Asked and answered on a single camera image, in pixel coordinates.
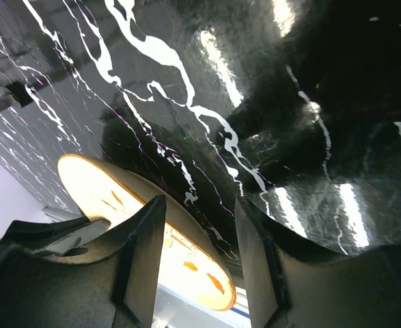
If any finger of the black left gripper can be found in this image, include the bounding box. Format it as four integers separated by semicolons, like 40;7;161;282
0;216;111;256

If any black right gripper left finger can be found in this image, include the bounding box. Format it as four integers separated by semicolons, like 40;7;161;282
0;194;167;328

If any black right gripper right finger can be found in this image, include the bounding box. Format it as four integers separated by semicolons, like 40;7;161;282
235;197;401;327

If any stainless steel dish rack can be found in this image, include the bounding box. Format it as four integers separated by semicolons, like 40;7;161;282
0;81;33;113

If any black marble pattern mat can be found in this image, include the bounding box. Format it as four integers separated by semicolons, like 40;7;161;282
0;1;401;263

